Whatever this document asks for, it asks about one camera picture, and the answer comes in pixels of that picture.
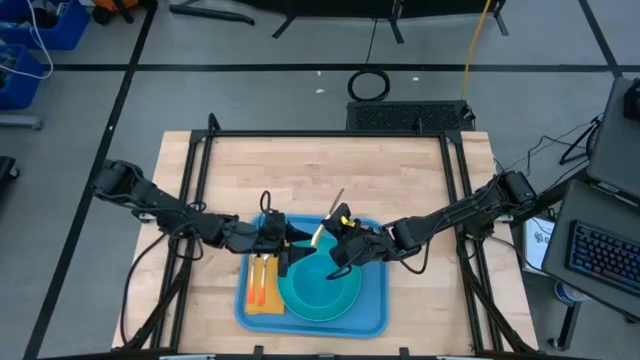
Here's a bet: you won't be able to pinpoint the orange cloth napkin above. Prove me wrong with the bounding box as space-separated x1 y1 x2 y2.
244 253 287 317

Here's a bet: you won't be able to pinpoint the knife with yellow handle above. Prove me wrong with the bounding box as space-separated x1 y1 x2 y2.
309 187 346 249

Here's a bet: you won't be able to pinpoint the grey monitor desk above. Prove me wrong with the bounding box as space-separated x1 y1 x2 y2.
585 76 640 207

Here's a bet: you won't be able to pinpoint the black floor object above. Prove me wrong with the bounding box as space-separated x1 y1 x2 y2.
0 155 21 185

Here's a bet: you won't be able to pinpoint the backlit black keyboard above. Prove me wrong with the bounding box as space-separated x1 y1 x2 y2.
565 219 640 299

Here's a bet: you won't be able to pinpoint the white printed paper sheet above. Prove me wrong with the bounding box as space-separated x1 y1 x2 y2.
521 215 557 277

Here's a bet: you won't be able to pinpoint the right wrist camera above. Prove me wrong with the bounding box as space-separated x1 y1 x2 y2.
323 201 359 240

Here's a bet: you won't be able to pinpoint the teal plate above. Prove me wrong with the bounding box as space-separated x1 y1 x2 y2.
276 232 363 323

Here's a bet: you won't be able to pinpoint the black aluminium table frame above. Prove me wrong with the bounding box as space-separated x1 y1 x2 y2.
110 112 540 360

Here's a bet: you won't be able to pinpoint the white cable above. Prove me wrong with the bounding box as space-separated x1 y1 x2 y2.
0 0 55 81

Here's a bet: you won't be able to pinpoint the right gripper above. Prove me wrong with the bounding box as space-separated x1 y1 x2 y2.
325 228 397 281

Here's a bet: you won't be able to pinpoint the black perforated computer case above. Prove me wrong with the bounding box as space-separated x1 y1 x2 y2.
345 99 477 133

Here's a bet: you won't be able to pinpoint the orange and black object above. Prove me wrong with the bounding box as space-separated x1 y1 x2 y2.
91 0 159 25

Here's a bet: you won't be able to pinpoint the black panel on stand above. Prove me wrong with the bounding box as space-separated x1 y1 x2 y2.
168 0 511 46

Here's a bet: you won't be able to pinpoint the black floor cables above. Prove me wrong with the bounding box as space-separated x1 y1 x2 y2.
492 113 604 201

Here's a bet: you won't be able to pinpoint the blue plastic tray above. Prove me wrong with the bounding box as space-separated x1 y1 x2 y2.
234 213 391 339

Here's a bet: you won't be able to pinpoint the coiled black cable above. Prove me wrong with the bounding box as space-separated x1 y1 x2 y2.
346 68 392 103

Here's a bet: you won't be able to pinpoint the grey metal bar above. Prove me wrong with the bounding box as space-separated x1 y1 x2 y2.
0 113 45 132

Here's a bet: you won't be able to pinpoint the spoon with orange handle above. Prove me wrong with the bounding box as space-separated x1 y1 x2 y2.
256 254 267 307

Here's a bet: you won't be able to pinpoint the blue storage bin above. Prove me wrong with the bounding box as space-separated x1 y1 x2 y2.
0 0 92 52
0 43 47 112

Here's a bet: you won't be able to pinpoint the yellow hanging cable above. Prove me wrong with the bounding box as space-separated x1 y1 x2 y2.
459 0 495 101

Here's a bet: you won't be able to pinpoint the white and blue roll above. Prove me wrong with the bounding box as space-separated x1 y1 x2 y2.
553 280 587 308

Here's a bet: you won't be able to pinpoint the grey keyboard desk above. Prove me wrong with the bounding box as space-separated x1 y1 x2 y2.
541 178 640 322

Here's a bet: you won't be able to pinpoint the fork with orange handle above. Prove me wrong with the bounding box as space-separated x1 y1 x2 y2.
246 254 257 305

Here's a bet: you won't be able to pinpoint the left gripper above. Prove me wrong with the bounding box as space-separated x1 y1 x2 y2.
252 211 319 279

